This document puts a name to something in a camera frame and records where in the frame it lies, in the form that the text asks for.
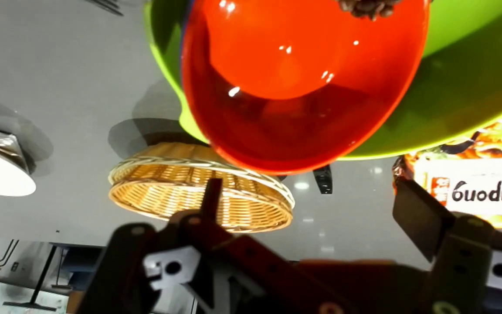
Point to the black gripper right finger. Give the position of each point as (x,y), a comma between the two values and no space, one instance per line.
(471,267)

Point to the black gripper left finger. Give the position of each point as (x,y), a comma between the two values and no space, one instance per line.
(216,262)

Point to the red bowl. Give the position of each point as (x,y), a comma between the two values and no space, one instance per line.
(296,87)

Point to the small coffee bean heap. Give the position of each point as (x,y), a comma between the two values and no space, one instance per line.
(370,7)

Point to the green bowl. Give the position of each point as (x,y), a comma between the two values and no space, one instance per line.
(471,75)

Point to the orange snack bag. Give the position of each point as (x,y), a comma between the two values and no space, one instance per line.
(488,185)

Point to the woven wicker basket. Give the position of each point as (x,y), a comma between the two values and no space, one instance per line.
(164,192)

